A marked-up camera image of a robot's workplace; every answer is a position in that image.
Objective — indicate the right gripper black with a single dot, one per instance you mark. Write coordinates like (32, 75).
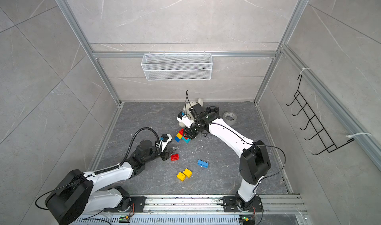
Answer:
(189, 134)

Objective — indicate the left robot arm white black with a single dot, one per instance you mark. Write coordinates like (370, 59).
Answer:
(83, 192)

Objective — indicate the white plush dog toy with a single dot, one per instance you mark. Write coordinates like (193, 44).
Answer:
(187, 106)

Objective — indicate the teal lego brick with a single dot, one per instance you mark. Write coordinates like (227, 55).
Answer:
(187, 140)

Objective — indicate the black wire hook rack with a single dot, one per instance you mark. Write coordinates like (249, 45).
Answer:
(314, 122)

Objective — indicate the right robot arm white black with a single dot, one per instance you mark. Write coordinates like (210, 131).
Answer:
(254, 159)

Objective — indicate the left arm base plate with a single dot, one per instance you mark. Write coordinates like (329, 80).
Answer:
(132, 204)

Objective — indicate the small red lego brick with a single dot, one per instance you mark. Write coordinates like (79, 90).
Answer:
(174, 157)

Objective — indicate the long blue lego brick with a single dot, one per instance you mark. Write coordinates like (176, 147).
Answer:
(202, 164)

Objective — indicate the black alarm clock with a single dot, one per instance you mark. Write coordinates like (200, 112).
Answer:
(212, 109)

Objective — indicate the grey tape roll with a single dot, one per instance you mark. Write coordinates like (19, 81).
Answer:
(230, 118)

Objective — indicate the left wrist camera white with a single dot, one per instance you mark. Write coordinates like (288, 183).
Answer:
(164, 140)

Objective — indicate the aluminium mounting rail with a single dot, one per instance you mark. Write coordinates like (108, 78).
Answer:
(217, 204)

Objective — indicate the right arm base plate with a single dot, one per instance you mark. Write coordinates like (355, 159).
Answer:
(232, 204)

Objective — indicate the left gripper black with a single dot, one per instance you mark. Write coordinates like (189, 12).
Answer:
(165, 154)

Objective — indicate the white wire mesh basket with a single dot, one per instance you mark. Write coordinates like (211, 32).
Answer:
(181, 66)

